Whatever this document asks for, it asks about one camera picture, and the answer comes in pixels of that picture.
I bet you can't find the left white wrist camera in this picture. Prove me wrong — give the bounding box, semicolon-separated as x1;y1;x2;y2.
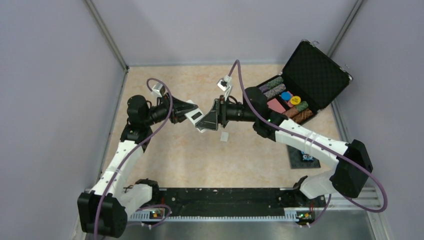
151;83;166;98

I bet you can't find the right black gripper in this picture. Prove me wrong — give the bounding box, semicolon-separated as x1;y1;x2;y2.
196;96;257;132

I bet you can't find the aluminium frame rail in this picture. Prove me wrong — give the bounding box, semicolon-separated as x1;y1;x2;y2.
79;187;382;223

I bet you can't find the blue owl toy figure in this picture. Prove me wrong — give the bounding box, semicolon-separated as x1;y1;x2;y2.
301;151;315;162

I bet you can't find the yellow round chip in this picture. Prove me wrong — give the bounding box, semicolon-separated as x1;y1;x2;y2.
289;95;302;106

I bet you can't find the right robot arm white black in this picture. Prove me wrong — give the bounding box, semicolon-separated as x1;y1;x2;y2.
195;87;373;206

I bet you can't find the white remote control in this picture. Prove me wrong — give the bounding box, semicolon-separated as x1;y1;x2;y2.
184;106;206;133

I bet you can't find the black studded base plate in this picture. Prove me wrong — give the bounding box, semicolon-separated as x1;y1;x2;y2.
287;145;321;169

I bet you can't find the pink card deck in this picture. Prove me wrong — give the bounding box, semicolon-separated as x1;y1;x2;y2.
267;98;286;114

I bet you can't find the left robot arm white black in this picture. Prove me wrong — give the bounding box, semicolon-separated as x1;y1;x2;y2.
77;93;203;238

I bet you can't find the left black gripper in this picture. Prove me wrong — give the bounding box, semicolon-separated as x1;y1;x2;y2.
144;91;199;126

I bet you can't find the black mounting rail base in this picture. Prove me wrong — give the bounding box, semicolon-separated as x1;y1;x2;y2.
152;187;326;217

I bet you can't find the black poker chip case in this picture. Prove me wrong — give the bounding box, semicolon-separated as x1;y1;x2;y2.
257;39;353;125

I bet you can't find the blue round chip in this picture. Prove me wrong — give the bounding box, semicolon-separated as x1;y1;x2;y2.
280;91;293;102

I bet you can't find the white battery cover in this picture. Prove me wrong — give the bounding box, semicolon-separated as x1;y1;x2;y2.
220;131;229;142

